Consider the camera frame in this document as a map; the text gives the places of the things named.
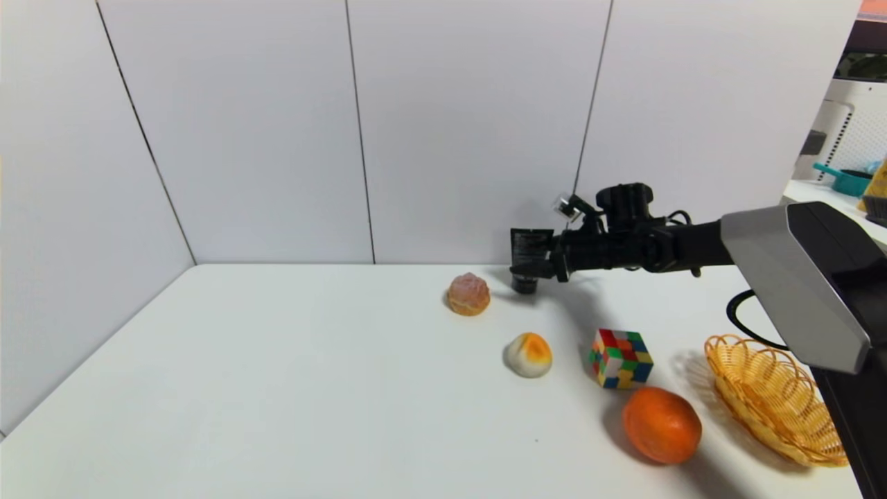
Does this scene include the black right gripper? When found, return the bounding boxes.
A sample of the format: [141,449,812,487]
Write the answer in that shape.
[509,236,614,283]

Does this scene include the black cosmetic tube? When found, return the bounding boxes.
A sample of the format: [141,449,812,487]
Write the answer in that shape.
[511,229,555,294]

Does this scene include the yellow woven basket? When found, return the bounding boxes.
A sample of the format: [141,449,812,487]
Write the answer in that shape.
[705,334,850,467]

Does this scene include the pink topped cream puff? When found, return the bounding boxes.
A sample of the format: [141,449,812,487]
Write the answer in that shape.
[446,272,491,317]

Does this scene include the white bun with orange top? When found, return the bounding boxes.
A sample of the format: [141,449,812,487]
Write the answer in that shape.
[503,333,554,378]

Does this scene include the colourful puzzle cube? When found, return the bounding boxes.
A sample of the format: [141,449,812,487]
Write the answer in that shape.
[589,329,653,389]

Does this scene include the orange fruit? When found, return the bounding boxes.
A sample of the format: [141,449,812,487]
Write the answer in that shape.
[622,387,703,464]

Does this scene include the white side desk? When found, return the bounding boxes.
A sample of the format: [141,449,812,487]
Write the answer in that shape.
[783,180,887,250]

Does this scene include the teal saucepan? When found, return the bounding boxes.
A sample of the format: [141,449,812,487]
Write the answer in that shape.
[812,162,872,198]

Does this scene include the yellow bag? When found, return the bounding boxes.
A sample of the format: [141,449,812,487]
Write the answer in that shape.
[863,158,887,202]

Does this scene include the white pegboard panel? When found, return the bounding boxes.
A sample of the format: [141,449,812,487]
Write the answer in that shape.
[793,78,887,182]

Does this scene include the dark shelf unit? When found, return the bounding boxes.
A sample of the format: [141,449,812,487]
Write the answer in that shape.
[834,0,887,81]

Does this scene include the small wrist camera box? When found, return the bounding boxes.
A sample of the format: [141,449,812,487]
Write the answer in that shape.
[552,195,598,229]

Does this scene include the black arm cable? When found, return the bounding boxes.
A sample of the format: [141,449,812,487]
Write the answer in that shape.
[726,290,791,351]

